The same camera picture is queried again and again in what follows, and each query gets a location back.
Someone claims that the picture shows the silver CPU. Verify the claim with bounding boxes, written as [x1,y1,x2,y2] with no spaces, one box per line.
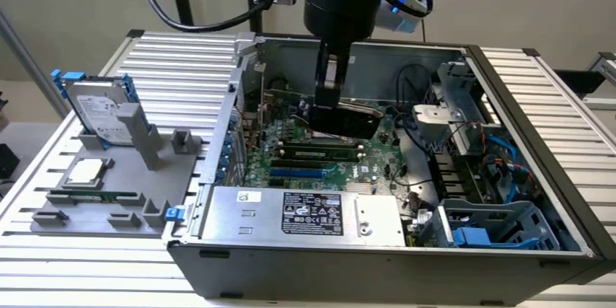
[66,158,110,188]

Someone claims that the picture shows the aluminium frame rail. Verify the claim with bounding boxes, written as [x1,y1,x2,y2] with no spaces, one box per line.
[580,50,616,108]

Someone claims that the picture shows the black wire loop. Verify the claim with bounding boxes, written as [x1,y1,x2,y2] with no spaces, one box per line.
[395,63,438,107]

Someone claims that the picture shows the blue data wire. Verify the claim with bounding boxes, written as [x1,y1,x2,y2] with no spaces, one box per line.
[483,133,536,205]

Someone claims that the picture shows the green expansion card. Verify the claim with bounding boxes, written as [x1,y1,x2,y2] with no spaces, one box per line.
[259,86,292,126]

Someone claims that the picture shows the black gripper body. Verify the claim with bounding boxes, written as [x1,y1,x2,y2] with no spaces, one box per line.
[303,0,386,44]

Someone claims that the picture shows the black open PC case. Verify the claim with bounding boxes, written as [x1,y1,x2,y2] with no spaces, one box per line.
[166,32,606,300]

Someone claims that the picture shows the green RAM stick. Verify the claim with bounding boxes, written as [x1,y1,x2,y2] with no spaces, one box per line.
[50,188,139,203]

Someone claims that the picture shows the hard disk with blue caddy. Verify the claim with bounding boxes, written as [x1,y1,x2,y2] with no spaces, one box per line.
[50,68,142,147]

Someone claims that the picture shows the black CPU cooler fan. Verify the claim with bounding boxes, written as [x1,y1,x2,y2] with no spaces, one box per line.
[307,98,387,140]

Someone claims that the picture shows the red and black wire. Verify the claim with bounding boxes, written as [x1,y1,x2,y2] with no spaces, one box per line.
[447,120,488,157]

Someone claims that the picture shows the blue case latch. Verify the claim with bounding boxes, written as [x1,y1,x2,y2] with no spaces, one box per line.
[163,205,187,222]

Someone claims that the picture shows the small black device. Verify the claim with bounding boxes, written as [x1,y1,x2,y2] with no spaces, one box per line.
[0,143,22,180]

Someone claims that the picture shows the metal disk bay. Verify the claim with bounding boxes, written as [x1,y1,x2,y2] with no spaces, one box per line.
[412,61,503,157]

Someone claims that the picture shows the black box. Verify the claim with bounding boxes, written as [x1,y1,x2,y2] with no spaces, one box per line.
[552,68,604,99]

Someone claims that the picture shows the grey drive cage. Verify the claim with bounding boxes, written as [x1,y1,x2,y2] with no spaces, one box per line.
[416,198,563,252]

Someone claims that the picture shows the installed RAM stick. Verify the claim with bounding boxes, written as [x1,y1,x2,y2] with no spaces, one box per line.
[280,144,363,163]

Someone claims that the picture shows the blue expansion slot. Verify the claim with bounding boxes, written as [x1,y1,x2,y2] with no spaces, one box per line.
[268,166,339,180]

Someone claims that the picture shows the aluminium frame profile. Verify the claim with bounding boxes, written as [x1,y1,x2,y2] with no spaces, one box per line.
[0,8,68,118]

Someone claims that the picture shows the grey parts rack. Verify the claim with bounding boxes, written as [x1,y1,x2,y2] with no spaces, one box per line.
[30,102,214,239]

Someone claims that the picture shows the silver power supply unit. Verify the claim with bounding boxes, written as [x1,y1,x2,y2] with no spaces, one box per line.
[198,185,408,248]

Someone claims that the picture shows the green motherboard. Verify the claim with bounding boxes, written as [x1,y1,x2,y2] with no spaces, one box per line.
[239,93,411,194]

